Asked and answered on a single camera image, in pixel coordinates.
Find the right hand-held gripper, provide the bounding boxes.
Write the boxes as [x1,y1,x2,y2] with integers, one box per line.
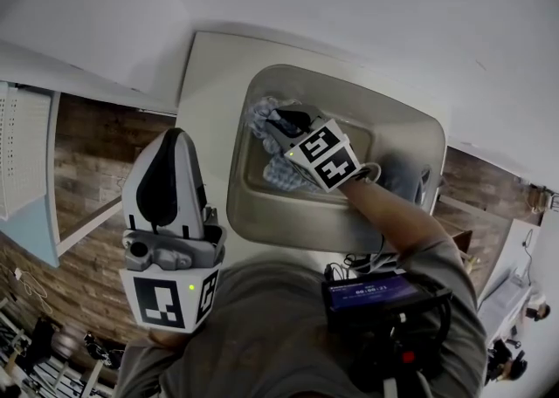
[265,102,362,195]

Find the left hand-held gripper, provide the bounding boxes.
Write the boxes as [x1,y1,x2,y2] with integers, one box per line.
[118,127,229,335]

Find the blue white plaid clothes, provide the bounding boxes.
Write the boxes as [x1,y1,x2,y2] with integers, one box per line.
[245,96,325,193]

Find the grey plastic laundry basket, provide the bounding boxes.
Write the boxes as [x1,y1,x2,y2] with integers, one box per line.
[225,63,448,255]

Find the person's right forearm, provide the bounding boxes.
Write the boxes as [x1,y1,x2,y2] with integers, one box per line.
[339,173,443,267]

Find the person's left forearm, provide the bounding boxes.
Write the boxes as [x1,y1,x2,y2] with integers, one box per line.
[147,327,194,350]

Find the white shelf board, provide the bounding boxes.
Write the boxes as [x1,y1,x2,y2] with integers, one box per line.
[55,198,127,258]

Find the light blue table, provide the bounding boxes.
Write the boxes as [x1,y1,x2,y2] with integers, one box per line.
[0,80,63,270]

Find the white perforated basket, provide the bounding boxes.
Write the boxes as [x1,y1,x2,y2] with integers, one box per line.
[0,80,54,222]

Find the person's grey shirt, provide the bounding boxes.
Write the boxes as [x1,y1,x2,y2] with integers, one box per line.
[115,223,489,398]

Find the black chest-mounted phone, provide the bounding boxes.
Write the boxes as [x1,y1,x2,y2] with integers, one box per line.
[321,271,452,324]

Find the white metal rack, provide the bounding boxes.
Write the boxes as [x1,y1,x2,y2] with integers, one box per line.
[0,298,117,398]

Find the white power strip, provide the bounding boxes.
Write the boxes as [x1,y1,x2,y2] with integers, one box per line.
[527,183,559,215]

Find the white side table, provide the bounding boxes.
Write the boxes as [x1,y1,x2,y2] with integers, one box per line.
[477,211,559,346]

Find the black tripod equipment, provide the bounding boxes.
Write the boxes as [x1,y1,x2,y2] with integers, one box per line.
[483,336,530,388]

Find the black cable bundle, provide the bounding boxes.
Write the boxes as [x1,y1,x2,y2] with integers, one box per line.
[324,250,399,278]

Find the white floor cable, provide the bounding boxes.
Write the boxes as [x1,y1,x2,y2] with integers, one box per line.
[11,266,54,315]

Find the black chest mount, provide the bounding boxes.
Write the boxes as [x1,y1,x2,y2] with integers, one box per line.
[348,299,454,398]

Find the thin black cable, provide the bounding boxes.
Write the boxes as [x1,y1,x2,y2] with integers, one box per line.
[521,227,537,285]

